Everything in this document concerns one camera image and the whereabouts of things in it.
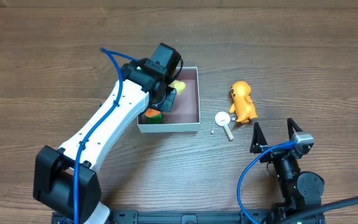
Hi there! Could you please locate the left blue cable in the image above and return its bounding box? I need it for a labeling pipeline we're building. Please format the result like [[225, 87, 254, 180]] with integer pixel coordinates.
[[58, 47, 139, 224]]

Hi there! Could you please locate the white plush duck toy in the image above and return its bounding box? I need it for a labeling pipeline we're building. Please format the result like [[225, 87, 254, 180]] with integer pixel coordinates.
[[144, 79, 187, 118]]

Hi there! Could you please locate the orange rubber dog toy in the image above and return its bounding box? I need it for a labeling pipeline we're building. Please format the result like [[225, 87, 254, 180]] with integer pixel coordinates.
[[229, 81, 258, 123]]

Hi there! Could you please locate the thick black cable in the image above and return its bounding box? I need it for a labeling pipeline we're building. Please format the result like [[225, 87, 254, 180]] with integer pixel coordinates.
[[280, 192, 358, 224]]

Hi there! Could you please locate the blue cable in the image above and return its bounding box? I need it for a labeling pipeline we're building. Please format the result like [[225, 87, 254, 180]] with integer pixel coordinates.
[[236, 140, 297, 224], [58, 47, 139, 224]]

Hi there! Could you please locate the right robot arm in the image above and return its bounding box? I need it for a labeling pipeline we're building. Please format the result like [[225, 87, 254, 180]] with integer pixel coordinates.
[[259, 118, 324, 223]]

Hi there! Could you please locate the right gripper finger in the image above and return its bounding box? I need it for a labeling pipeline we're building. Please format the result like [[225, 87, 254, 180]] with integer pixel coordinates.
[[250, 122, 269, 154], [287, 118, 303, 140]]

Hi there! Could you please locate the white square cardboard box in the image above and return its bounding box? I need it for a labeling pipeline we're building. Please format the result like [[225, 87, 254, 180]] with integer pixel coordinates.
[[137, 67, 200, 133]]

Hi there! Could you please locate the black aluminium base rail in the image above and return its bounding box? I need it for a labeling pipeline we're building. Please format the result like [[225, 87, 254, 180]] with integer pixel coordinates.
[[51, 209, 326, 224]]

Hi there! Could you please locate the white wooden rattle drum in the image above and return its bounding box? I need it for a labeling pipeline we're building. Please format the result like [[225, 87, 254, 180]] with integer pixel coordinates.
[[211, 111, 234, 141]]

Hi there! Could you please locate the right blue cable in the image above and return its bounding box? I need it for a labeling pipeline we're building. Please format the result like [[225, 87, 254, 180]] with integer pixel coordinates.
[[236, 140, 297, 224]]

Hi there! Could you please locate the green round plastic cap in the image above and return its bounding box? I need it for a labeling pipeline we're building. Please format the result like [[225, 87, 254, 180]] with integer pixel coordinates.
[[145, 114, 162, 124]]

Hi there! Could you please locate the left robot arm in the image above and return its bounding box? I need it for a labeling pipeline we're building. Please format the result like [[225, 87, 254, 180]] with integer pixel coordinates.
[[33, 58, 183, 223]]

